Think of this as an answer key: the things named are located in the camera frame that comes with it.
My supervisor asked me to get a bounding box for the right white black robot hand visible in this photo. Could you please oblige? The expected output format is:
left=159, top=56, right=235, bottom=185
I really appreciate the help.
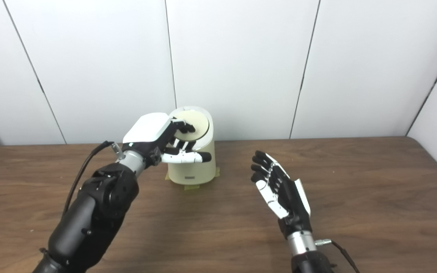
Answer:
left=251, top=151, right=313, bottom=239

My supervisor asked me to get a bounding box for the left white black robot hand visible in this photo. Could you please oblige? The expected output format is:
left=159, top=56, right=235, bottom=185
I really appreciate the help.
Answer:
left=122, top=113, right=212, bottom=167

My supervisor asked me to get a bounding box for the round cream bin lid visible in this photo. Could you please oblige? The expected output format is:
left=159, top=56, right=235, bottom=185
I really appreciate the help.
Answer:
left=170, top=110, right=209, bottom=142

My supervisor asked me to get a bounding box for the cream-colored bin body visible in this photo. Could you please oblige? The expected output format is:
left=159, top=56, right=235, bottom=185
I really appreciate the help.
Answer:
left=167, top=106, right=217, bottom=185

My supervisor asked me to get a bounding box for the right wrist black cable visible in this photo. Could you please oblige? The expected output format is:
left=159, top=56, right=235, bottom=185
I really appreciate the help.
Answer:
left=314, top=239, right=360, bottom=273

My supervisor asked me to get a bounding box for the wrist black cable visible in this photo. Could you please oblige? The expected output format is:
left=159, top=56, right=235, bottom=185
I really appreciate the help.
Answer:
left=314, top=239, right=360, bottom=273
left=62, top=141, right=125, bottom=220

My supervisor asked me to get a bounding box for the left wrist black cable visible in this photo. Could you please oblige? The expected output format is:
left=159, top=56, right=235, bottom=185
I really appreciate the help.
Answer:
left=62, top=141, right=125, bottom=220

